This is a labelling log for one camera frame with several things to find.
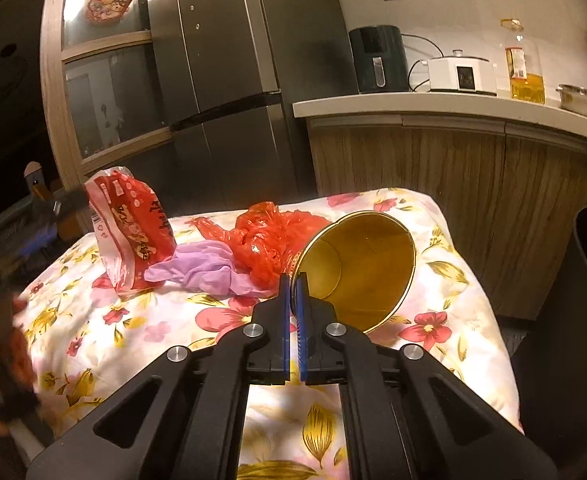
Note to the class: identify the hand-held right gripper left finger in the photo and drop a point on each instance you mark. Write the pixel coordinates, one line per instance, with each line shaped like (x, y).
(285, 330)

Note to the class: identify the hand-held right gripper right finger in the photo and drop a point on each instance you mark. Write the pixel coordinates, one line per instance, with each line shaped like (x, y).
(302, 330)

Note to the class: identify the red plastic bag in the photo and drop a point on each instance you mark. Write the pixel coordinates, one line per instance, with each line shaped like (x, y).
(258, 240)

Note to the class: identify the rubber glove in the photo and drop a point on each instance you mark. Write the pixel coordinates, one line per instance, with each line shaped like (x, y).
(208, 272)

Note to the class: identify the red tin can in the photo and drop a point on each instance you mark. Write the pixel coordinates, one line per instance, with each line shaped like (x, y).
(368, 260)

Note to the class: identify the red and white snack bag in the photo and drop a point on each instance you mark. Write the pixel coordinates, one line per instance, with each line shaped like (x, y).
(128, 230)

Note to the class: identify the black trash bin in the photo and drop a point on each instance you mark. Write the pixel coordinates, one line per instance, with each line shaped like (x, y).
(568, 335)

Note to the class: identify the person's left forearm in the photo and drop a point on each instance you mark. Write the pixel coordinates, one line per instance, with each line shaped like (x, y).
(3, 360)

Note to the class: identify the floral blanket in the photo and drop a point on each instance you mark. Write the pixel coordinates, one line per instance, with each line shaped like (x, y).
(148, 340)

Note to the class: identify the wooden glass door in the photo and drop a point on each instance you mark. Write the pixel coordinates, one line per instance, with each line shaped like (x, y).
(53, 85)

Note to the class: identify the wooden kitchen base cabinet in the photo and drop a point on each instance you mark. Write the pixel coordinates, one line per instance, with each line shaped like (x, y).
(448, 185)

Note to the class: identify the red door decoration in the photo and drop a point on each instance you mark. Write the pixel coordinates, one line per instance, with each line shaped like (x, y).
(107, 5)

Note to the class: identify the dark steel refrigerator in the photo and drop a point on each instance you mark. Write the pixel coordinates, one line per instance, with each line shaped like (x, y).
(233, 70)

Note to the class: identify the black air fryer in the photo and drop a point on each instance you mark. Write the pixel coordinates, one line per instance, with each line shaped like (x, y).
(378, 60)

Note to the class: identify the white electric cooker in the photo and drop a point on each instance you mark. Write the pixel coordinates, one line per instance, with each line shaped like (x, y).
(461, 77)

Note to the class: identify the cooking oil bottle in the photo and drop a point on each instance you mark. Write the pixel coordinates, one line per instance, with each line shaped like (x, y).
(523, 75)

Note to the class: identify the metal bowl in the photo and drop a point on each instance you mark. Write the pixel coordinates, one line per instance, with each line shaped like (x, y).
(581, 102)

